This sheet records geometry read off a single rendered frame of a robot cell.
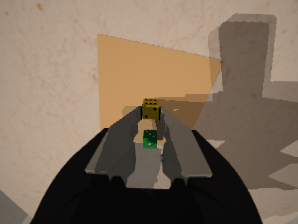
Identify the green die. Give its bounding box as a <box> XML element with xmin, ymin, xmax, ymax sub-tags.
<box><xmin>143</xmin><ymin>130</ymin><xmax>157</xmax><ymax>149</ymax></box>

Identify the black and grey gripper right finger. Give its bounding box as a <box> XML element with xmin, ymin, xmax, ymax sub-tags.
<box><xmin>159</xmin><ymin>106</ymin><xmax>263</xmax><ymax>224</ymax></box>

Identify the yellow die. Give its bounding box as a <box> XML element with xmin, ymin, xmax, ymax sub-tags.
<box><xmin>142</xmin><ymin>99</ymin><xmax>159</xmax><ymax>120</ymax></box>

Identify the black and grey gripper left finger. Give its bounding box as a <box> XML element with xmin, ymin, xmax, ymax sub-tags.
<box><xmin>30</xmin><ymin>106</ymin><xmax>142</xmax><ymax>224</ymax></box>

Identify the orange flat mat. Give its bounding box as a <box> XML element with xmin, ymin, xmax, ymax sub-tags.
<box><xmin>97</xmin><ymin>34</ymin><xmax>224</xmax><ymax>146</ymax></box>

